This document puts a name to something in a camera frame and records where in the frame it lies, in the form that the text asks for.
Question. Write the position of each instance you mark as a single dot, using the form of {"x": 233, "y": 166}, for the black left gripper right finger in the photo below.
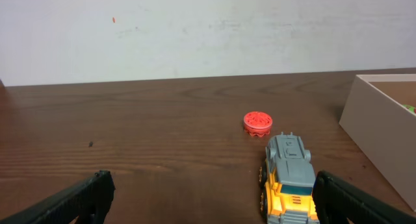
{"x": 337, "y": 201}

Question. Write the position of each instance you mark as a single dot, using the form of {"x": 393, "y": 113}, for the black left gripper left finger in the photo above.
{"x": 88, "y": 201}

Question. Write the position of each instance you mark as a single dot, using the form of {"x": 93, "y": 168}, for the yellow grey toy truck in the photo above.
{"x": 286, "y": 178}

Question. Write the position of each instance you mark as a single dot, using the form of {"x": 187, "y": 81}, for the orange round toy disc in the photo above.
{"x": 257, "y": 123}

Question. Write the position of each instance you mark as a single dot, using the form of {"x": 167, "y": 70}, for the green numbered ball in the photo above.
{"x": 412, "y": 109}

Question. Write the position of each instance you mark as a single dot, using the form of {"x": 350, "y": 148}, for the white cardboard box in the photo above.
{"x": 375, "y": 119}

